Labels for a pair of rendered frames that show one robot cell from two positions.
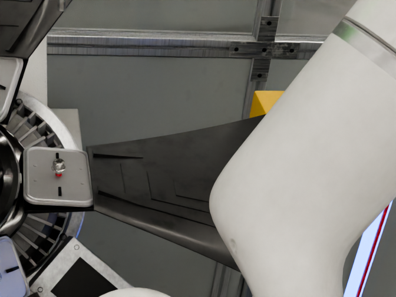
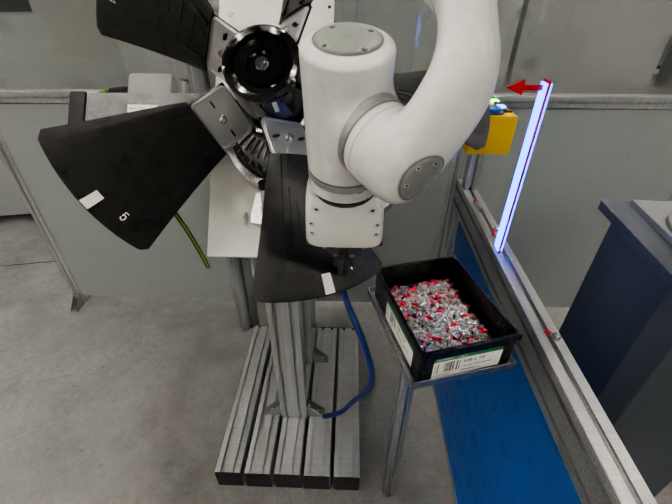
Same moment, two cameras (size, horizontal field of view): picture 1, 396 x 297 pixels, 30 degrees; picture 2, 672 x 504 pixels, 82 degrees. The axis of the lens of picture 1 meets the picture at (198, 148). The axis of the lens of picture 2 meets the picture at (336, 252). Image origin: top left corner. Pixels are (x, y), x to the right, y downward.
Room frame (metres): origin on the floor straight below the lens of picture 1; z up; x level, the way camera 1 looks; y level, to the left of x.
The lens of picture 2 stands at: (-0.07, -0.08, 1.33)
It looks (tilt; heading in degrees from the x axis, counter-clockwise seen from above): 36 degrees down; 17
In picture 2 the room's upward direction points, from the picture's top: straight up
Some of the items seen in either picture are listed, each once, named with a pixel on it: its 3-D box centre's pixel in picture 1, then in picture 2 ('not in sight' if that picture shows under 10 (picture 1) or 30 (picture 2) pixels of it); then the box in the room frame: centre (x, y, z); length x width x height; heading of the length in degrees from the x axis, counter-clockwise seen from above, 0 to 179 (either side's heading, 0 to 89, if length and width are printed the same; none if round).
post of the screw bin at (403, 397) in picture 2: not in sight; (399, 420); (0.51, -0.07, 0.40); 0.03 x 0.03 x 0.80; 30
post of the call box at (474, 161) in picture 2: not in sight; (473, 166); (0.95, -0.14, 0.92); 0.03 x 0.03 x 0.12; 15
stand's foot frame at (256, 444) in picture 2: not in sight; (298, 394); (0.72, 0.31, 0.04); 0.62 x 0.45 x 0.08; 15
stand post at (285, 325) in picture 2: not in sight; (287, 338); (0.63, 0.29, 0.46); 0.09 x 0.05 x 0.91; 105
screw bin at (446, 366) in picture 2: not in sight; (437, 312); (0.45, -0.11, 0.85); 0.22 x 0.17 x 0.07; 31
